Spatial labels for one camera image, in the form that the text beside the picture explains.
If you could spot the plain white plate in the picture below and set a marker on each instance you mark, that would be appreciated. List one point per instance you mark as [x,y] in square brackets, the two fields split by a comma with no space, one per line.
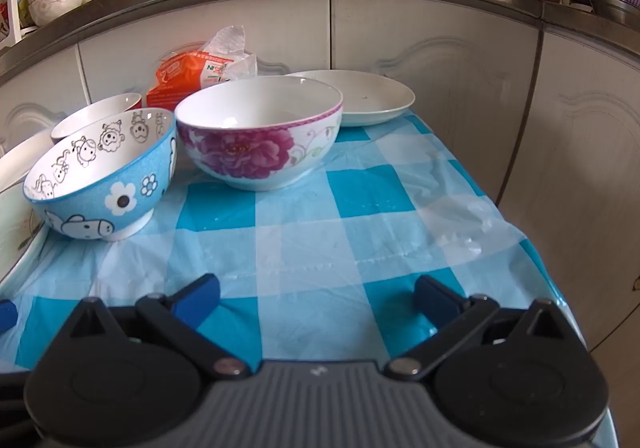
[370,96]

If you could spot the steel basin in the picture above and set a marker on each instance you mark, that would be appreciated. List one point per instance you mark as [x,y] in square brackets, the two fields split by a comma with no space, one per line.
[615,8]

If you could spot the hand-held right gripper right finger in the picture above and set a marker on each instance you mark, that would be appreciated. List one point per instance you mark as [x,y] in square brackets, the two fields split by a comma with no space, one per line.
[434,300]

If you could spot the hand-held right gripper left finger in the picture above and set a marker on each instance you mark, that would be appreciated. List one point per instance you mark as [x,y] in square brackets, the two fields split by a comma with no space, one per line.
[200,299]

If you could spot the blue cartoon bowl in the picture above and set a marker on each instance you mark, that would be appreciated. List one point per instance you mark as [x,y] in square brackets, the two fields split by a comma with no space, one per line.
[125,188]

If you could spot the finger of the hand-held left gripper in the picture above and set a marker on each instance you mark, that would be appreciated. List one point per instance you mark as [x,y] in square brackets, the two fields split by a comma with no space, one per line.
[6,315]

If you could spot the red and white bowl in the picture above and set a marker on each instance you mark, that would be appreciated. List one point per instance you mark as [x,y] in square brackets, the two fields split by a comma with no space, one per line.
[95,116]

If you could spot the white plate with grey flowers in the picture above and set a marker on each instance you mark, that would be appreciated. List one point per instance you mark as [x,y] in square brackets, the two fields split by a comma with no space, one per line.
[15,208]

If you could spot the white utensil holder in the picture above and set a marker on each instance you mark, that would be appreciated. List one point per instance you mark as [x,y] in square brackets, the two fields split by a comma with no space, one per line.
[10,18]

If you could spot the blue checked tablecloth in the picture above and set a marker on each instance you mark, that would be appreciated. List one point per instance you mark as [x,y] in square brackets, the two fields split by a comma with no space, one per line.
[310,238]

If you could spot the orange tissue pack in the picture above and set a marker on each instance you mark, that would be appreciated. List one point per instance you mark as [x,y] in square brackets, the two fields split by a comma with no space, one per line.
[185,78]

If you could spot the pink floral bowl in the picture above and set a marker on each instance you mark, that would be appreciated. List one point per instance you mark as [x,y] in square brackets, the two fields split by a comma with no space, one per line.
[255,148]

